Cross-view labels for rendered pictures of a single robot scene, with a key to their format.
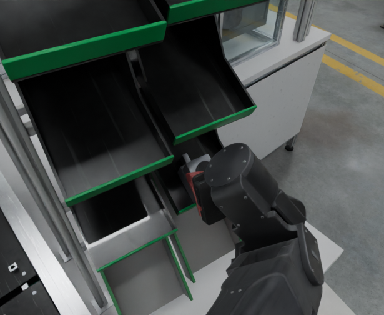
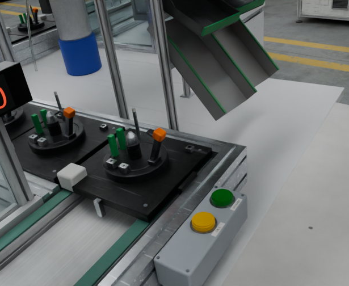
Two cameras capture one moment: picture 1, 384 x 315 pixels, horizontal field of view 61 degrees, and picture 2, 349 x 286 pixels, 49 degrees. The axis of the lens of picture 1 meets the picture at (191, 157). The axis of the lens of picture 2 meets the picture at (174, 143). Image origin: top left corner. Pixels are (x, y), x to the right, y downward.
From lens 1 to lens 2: 0.70 m
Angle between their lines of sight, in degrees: 16
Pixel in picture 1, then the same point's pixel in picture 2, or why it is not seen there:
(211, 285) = (257, 125)
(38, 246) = (112, 119)
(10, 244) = (90, 121)
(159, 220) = (225, 15)
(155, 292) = (227, 97)
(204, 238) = (246, 68)
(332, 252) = (336, 90)
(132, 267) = (206, 79)
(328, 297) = (348, 108)
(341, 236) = not seen: hidden behind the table
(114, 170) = not seen: outside the picture
